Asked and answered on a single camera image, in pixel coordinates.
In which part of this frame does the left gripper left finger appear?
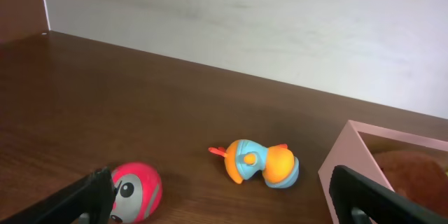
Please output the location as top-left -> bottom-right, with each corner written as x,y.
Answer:
1,167 -> 117,224

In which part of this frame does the white open cardboard box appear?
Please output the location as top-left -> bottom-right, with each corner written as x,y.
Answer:
318,120 -> 447,223

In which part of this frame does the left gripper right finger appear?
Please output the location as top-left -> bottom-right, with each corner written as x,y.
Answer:
329,165 -> 447,224

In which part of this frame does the red ball with eye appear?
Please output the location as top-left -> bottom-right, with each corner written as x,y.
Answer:
110,162 -> 162,223

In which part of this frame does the orange and blue duck toy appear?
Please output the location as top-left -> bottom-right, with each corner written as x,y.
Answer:
209,139 -> 300,188

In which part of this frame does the brown plush bear toy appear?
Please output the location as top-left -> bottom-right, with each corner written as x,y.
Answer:
374,150 -> 447,217

